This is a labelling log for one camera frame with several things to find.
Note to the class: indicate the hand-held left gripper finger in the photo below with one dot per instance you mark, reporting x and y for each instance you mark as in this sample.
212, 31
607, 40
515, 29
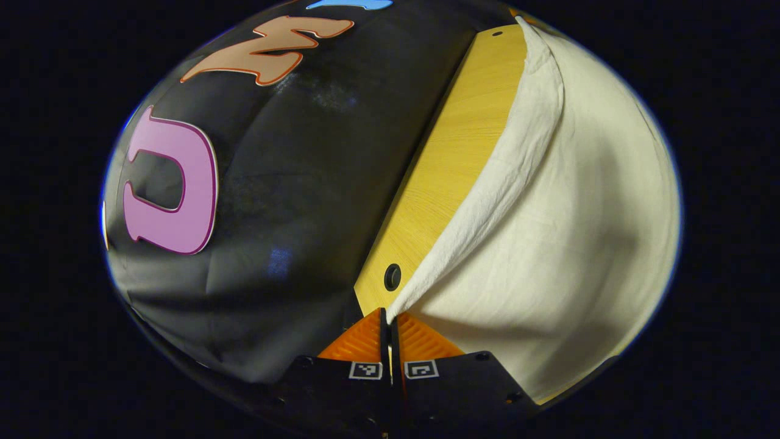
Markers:
397, 390
386, 390

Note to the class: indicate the white jeans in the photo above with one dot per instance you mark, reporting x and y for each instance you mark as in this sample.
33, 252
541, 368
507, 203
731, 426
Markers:
579, 213

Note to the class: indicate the black backdrop cloth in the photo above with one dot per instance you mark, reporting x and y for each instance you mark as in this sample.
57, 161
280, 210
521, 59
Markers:
304, 183

